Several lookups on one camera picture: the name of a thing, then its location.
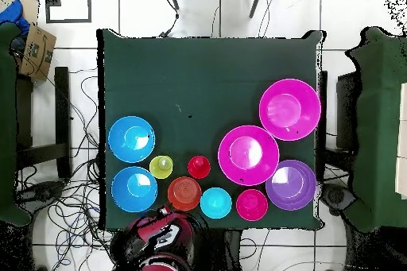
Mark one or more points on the large pink bowl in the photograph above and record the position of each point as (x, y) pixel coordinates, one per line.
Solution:
(289, 109)
(248, 155)

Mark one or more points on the large blue bowl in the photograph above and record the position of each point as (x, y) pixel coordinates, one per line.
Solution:
(134, 189)
(131, 139)

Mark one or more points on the small crimson bowl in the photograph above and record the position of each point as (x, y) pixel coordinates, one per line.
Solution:
(251, 205)

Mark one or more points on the printed cardboard box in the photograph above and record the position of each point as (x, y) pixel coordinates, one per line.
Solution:
(36, 58)

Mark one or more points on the blue cloth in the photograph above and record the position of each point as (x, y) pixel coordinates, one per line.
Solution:
(14, 13)

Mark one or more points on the yellow cup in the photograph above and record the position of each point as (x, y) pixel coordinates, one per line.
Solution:
(161, 167)

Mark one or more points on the black pedestal foot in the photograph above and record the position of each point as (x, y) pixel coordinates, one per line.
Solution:
(337, 196)
(41, 193)

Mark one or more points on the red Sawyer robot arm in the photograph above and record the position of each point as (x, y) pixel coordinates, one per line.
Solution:
(152, 239)

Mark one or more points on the green covered side table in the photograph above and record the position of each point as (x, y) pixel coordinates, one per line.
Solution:
(378, 124)
(8, 124)

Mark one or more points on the stack of small blue bowls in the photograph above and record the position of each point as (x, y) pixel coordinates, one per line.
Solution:
(216, 203)

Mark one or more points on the red cup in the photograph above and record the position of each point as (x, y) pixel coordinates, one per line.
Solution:
(199, 167)

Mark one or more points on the plain cardboard box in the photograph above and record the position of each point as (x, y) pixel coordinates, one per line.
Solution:
(31, 7)

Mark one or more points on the purple bowl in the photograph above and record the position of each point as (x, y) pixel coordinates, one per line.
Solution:
(291, 185)

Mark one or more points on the dark green table cloth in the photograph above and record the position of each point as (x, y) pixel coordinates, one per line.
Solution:
(190, 77)

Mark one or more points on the orange bowl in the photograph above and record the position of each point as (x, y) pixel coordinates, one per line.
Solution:
(184, 193)

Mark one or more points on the black bench frame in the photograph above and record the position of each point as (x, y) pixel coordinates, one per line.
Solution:
(62, 109)
(348, 109)

